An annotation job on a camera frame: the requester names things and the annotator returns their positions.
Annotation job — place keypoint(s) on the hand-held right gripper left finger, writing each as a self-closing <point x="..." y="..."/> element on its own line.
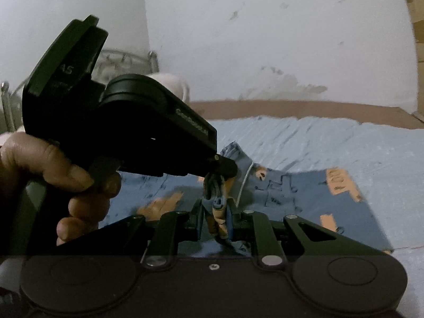
<point x="197" y="227"/>

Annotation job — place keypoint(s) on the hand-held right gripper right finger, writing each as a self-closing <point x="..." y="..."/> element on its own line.
<point x="232" y="228"/>

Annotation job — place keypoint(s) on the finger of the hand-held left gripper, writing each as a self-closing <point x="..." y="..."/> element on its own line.
<point x="227" y="166"/>

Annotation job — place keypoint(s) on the blue pants with orange print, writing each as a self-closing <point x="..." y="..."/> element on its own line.
<point x="298" y="202"/>

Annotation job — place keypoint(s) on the person's left hand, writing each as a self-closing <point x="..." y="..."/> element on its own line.
<point x="33" y="162"/>

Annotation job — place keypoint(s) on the beige rolled comforter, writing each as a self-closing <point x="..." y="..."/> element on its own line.
<point x="172" y="84"/>

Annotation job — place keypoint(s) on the ornate metal headboard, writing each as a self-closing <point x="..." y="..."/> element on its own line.
<point x="132" y="56"/>

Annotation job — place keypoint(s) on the light blue ribbed bed sheet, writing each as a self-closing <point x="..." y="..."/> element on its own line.
<point x="331" y="145"/>

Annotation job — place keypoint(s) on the brown wooden bed frame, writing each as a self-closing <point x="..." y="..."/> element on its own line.
<point x="298" y="109"/>

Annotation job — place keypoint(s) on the plywood wall board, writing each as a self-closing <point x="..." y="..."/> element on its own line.
<point x="415" y="13"/>

